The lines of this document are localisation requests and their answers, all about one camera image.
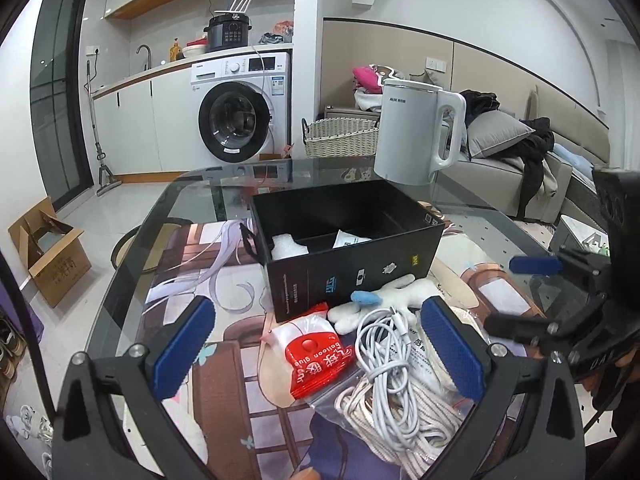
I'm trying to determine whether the white plush toy blue ear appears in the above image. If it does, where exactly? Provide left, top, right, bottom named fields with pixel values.
left=326, top=274, right=442, bottom=335

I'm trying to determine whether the pink clothes pile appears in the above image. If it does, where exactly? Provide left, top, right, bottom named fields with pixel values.
left=352, top=65, right=386, bottom=94

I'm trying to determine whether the white wicker basket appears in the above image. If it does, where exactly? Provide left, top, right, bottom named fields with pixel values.
left=302, top=117, right=378, bottom=158

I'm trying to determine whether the brown cardboard box on floor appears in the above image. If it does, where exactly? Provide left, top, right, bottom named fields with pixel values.
left=8, top=196, right=91, bottom=308

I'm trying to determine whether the red white balloon glue pack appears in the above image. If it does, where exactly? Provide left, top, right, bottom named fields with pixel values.
left=262, top=302, right=355, bottom=400

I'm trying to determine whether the white foam padding in box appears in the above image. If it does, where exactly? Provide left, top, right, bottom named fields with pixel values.
left=271, top=233, right=309, bottom=260

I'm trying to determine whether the bagged white cord bundle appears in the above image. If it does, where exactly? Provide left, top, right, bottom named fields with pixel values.
left=307, top=374, right=476, bottom=480

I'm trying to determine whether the white front-load washing machine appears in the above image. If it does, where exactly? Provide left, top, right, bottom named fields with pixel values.
left=190, top=51, right=291, bottom=165

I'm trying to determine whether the grey sofa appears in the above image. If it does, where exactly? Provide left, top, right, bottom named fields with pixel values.
left=445, top=84, right=610, bottom=223

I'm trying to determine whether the floor mop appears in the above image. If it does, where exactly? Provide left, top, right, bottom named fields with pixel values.
left=84, top=58, right=124, bottom=198

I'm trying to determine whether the kitchen faucet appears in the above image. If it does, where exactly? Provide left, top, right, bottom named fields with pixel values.
left=136, top=44, right=152, bottom=72

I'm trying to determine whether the black jacket on sofa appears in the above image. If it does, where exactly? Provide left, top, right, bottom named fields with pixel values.
left=511, top=117, right=554, bottom=220

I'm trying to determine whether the white kitchen cabinet counter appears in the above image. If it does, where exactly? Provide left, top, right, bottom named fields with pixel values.
left=93, top=44, right=293, bottom=176

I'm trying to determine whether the grey cushion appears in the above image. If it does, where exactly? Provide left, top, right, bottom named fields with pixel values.
left=468, top=110, right=534, bottom=158

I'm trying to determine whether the black electric pressure cooker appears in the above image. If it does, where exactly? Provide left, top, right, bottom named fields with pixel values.
left=203, top=13, right=252, bottom=52

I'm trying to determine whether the white charging cable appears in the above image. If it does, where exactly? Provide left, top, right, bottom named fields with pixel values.
left=354, top=308, right=464, bottom=461

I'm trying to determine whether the black cardboard storage box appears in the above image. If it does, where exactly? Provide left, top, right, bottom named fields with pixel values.
left=240, top=180, right=445, bottom=322

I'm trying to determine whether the white electric kettle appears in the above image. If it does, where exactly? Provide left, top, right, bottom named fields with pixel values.
left=373, top=79, right=466, bottom=185

